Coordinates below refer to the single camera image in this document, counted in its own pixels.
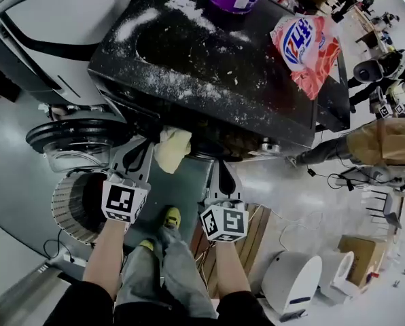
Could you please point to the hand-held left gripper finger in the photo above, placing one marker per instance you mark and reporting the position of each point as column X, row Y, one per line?
column 117, row 163
column 144, row 173

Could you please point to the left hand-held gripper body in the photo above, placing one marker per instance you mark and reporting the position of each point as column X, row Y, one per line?
column 121, row 200

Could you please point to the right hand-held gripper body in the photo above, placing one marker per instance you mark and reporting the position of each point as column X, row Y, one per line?
column 226, row 221

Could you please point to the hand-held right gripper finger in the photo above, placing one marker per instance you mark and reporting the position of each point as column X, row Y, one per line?
column 214, row 189
column 237, row 192

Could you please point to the beige clothes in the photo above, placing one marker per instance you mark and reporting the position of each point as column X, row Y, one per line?
column 172, row 149

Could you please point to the white woven laundry basket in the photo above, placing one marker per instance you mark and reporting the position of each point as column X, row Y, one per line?
column 66, row 209

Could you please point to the black washing machine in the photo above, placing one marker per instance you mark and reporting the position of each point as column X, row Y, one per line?
column 206, row 73

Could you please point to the person's left forearm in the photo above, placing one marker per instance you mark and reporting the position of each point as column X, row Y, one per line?
column 104, row 260

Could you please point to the person's right forearm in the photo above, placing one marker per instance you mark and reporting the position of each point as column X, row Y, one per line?
column 231, row 270

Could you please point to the wooden slat platform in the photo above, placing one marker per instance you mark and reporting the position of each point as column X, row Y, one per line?
column 257, row 243

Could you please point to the person's right yellow shoe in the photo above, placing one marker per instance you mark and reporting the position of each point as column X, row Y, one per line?
column 172, row 216

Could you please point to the person's yellow shoe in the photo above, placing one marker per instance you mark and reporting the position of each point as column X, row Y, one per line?
column 147, row 244
column 172, row 216

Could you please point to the person's left yellow shoe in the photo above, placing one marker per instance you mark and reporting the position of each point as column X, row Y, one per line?
column 147, row 244

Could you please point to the person's grey jeans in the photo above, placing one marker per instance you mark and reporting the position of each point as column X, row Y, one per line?
column 175, row 273

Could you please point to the person's black printed shirt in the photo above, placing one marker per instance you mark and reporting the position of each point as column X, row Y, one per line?
column 80, row 304

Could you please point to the white toilet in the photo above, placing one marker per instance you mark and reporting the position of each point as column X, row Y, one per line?
column 340, row 273

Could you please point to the brown cardboard box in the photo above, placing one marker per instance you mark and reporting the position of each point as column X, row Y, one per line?
column 365, row 253

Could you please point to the black chair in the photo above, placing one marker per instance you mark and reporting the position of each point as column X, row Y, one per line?
column 389, row 212

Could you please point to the pink detergent bag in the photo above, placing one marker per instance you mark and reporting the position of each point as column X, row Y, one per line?
column 308, row 53

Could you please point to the black white humanoid robot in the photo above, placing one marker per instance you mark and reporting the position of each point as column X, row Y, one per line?
column 389, row 66

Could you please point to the black metal frame table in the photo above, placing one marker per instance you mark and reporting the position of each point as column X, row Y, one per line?
column 335, row 107

